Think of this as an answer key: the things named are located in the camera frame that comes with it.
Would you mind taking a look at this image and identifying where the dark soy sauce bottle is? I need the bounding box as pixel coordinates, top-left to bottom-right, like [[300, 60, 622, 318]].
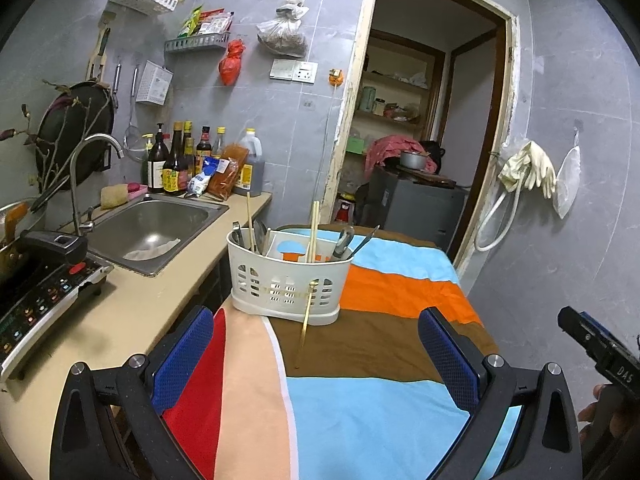
[[163, 121, 190, 196]]

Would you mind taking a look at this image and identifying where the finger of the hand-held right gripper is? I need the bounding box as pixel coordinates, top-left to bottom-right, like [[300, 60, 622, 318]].
[[580, 311, 623, 348], [557, 306, 613, 361]]

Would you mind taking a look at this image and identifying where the blue and white packet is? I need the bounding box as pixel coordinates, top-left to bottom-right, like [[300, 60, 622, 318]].
[[189, 155, 221, 196]]

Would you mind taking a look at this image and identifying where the grey cabinet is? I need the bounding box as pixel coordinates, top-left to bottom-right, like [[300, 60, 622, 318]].
[[365, 167, 468, 253]]

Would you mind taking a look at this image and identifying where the white plastic utensil caddy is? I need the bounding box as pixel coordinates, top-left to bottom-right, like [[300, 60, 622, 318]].
[[226, 227, 355, 327]]

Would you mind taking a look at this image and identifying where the wooden shelf unit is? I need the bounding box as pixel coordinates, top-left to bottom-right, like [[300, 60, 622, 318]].
[[350, 30, 446, 161]]

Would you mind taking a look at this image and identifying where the black electric cooker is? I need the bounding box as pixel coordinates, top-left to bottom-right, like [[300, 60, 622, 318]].
[[0, 230, 115, 381]]

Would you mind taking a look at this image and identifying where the person's right hand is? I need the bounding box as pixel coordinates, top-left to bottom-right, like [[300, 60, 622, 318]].
[[579, 385, 608, 423]]

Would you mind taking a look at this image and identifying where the large steel spoon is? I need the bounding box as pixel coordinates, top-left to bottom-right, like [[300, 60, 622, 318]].
[[331, 225, 356, 262]]

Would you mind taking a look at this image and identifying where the clear bag of dried goods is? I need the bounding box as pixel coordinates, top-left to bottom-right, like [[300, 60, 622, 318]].
[[256, 0, 308, 58]]

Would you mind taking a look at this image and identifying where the dark wooden board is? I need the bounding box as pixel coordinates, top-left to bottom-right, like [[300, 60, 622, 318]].
[[397, 165, 457, 188]]

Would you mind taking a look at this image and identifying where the black wok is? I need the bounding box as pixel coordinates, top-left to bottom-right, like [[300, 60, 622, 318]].
[[36, 80, 115, 191]]

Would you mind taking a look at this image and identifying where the wooden spatula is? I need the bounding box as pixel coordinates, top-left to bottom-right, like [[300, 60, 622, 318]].
[[86, 10, 117, 83]]

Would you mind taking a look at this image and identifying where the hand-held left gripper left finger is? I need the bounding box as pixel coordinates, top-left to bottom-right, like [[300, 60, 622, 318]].
[[50, 305, 216, 480]]

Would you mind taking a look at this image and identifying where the small white hanging basket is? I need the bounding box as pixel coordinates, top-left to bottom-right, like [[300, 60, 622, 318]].
[[136, 60, 174, 107]]

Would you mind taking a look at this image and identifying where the dark bottle with yellow label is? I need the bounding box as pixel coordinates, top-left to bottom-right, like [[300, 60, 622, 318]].
[[181, 121, 197, 181]]

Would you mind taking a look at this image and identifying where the beige kitchen counter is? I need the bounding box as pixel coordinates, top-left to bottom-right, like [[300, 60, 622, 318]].
[[0, 192, 273, 480]]

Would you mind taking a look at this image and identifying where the dried branch with buds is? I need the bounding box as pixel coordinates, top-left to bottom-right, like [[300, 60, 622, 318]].
[[0, 80, 108, 201]]

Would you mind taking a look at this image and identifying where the cream rubber glove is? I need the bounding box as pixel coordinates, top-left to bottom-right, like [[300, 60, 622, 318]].
[[498, 142, 531, 192], [522, 141, 557, 199]]

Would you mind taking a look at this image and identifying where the large dark oil jug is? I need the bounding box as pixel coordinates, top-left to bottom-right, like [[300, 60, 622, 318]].
[[235, 129, 263, 197]]

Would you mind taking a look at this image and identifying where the curved steel faucet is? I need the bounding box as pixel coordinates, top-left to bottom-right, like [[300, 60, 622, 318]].
[[69, 133, 124, 236]]

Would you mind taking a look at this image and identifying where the dark bottle with red cap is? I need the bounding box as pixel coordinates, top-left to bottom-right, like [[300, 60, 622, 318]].
[[195, 126, 212, 176]]

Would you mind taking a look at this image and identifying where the yellow sponge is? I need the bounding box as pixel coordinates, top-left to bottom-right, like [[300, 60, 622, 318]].
[[100, 184, 130, 209]]

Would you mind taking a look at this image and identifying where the black bag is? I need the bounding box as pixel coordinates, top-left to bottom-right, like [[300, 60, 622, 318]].
[[419, 140, 446, 173]]

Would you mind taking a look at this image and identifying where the stainless steel sink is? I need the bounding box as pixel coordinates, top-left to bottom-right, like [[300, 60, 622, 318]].
[[80, 192, 230, 277]]

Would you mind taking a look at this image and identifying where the worn white door frame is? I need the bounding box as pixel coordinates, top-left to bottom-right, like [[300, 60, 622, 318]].
[[322, 0, 521, 281]]

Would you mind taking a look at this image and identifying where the green bottle with yellow pump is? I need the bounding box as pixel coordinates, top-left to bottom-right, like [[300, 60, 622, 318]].
[[140, 133, 153, 186]]

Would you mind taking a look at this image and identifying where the orange spice packet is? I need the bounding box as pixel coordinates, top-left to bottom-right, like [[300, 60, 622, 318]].
[[206, 144, 249, 200]]

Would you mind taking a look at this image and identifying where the steel fork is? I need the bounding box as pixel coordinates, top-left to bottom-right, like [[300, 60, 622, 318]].
[[350, 225, 381, 257]]

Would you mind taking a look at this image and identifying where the white hose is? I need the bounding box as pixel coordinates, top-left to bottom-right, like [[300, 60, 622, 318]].
[[474, 190, 521, 252]]

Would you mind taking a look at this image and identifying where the pink cloth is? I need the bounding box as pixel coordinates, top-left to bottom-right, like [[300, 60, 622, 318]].
[[364, 135, 426, 176]]

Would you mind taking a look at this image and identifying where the white mesh bag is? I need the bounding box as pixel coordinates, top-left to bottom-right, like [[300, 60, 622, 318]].
[[552, 130, 582, 219]]

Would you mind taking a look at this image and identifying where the steel mesh strainer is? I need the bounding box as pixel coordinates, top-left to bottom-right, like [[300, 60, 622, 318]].
[[122, 66, 143, 163]]

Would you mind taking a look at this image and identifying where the brown pump bottle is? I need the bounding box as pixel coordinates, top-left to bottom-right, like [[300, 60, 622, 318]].
[[147, 122, 171, 193]]

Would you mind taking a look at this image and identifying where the red plastic bag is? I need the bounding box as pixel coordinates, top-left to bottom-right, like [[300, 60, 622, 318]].
[[219, 39, 247, 86]]

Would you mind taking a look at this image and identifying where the colourful striped cloth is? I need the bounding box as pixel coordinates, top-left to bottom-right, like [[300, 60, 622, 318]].
[[160, 224, 523, 480]]

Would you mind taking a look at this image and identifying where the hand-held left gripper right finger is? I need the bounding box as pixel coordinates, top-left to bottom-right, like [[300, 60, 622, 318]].
[[417, 306, 583, 480]]

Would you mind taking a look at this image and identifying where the white dishcloth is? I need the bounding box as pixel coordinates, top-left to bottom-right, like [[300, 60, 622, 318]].
[[123, 238, 182, 261]]

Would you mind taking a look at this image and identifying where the row of seasoning packets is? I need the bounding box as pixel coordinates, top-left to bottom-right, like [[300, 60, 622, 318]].
[[178, 6, 235, 38]]

